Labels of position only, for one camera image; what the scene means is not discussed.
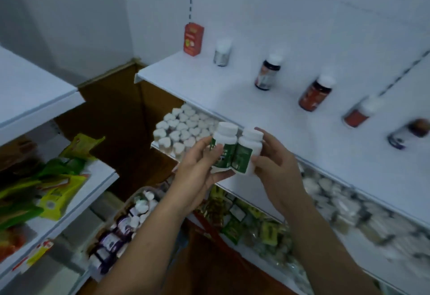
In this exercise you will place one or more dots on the dark bottle orange label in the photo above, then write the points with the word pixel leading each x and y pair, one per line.
pixel 267 73

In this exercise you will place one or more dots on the red carton box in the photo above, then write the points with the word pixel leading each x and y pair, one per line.
pixel 193 39

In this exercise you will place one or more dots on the person's left forearm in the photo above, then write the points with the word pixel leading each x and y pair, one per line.
pixel 144 254

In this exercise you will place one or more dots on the person's right forearm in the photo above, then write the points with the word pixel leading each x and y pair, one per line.
pixel 329 257

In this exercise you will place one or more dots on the clear plastic bin of bottles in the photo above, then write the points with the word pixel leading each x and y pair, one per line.
pixel 95 273

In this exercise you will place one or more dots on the pile of snack bags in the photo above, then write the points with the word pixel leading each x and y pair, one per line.
pixel 50 187

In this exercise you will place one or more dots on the red bottle white cap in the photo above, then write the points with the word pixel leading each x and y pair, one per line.
pixel 315 94

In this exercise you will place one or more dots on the pile of mixed packets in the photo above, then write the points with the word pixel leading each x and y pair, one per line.
pixel 255 227

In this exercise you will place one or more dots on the person's right hand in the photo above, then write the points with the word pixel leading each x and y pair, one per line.
pixel 282 183

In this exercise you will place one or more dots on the green label white bottle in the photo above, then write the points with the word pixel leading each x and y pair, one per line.
pixel 223 136
pixel 250 143

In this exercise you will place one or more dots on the stack of white heart-lid jars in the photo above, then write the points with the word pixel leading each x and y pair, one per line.
pixel 181 126

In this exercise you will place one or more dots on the person's left hand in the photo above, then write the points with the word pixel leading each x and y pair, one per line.
pixel 191 183

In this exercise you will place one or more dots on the red yellow price tag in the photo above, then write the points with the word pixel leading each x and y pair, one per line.
pixel 37 254

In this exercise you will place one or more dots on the white metal shelf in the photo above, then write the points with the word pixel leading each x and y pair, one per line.
pixel 30 96
pixel 235 86

